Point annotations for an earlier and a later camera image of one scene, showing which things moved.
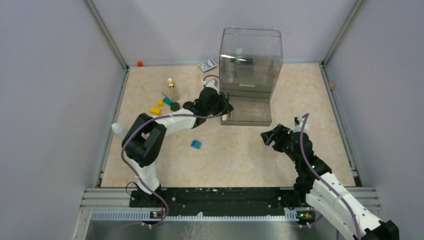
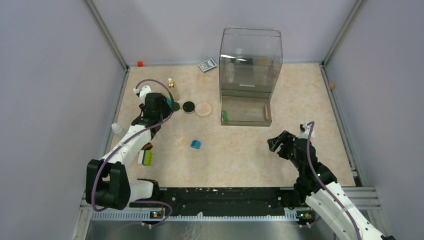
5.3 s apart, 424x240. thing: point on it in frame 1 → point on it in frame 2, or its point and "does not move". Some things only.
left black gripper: [220, 97] → [167, 109]
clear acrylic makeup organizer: [250, 60] does not move
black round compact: [189, 105] does not move
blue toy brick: [195, 144] does not move
